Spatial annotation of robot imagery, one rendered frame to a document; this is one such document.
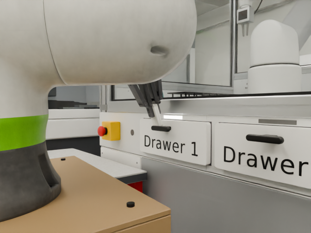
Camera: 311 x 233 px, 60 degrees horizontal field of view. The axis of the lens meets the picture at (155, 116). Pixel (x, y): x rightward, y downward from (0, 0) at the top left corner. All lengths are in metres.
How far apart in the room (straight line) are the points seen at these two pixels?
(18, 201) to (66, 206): 0.04
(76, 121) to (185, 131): 0.87
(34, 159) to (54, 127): 1.17
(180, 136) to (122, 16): 0.55
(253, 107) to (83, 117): 1.07
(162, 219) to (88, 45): 0.17
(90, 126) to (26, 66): 1.28
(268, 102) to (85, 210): 0.45
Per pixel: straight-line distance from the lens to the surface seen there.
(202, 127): 0.69
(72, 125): 1.50
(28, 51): 0.26
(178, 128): 0.76
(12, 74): 0.28
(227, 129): 0.65
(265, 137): 0.56
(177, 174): 0.81
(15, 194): 0.29
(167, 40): 0.25
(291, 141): 0.57
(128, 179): 0.85
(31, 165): 0.30
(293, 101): 0.59
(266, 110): 0.61
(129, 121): 0.98
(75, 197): 0.32
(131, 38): 0.24
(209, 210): 0.75
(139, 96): 0.75
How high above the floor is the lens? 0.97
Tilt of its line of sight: 2 degrees down
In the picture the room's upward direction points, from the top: straight up
